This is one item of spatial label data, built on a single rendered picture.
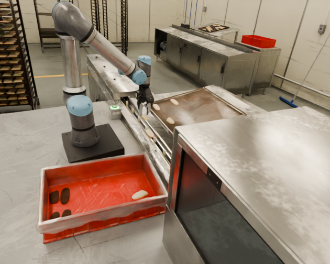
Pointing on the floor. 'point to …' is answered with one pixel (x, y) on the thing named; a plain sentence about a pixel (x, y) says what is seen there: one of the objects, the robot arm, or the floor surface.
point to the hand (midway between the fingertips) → (144, 114)
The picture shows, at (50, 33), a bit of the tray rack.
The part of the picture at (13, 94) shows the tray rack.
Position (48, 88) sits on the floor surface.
